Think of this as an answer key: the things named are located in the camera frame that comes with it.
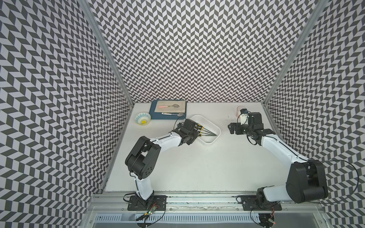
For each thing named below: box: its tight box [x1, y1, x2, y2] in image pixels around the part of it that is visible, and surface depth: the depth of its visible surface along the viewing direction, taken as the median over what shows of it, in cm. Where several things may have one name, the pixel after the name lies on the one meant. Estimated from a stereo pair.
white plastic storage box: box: [190, 114, 221, 144], surface depth 104 cm
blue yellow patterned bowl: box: [134, 112, 152, 126], surface depth 107 cm
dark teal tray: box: [149, 99, 187, 121], surface depth 115 cm
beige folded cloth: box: [153, 100, 186, 114], surface depth 118 cm
